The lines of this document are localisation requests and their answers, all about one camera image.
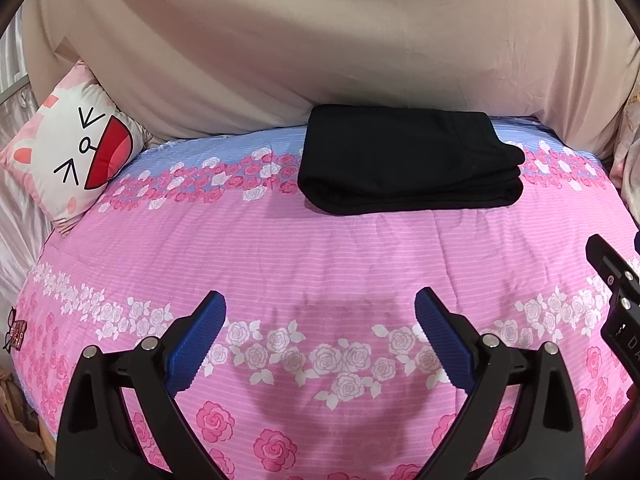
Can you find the black pants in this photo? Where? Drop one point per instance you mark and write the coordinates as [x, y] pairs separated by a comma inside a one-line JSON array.
[[400, 160]]

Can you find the cartoon face pillow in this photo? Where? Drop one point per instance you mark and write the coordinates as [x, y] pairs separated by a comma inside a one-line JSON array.
[[65, 155]]

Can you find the pale patterned cloth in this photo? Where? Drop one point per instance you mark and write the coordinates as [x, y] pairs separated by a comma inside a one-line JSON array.
[[627, 135]]

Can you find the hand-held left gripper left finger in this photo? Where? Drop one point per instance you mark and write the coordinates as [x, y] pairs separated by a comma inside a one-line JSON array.
[[197, 347]]

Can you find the pink floral blanket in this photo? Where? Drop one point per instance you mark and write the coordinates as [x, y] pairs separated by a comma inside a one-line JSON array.
[[325, 255]]

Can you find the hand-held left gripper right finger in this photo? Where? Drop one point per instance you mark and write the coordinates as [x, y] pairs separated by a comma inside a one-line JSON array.
[[444, 341]]

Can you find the brown crumpled paper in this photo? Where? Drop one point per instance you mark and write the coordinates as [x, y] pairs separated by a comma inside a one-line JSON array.
[[22, 420]]

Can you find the small red patch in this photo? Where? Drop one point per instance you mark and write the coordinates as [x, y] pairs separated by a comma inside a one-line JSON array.
[[16, 330]]

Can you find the beige cloth cover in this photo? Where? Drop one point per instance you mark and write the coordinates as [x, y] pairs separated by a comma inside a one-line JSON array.
[[325, 35]]

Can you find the shiny pale pink curtain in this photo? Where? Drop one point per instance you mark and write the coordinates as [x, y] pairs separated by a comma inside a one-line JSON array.
[[20, 240]]

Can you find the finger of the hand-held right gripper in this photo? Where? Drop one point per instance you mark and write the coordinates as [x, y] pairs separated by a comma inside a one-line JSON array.
[[607, 260]]

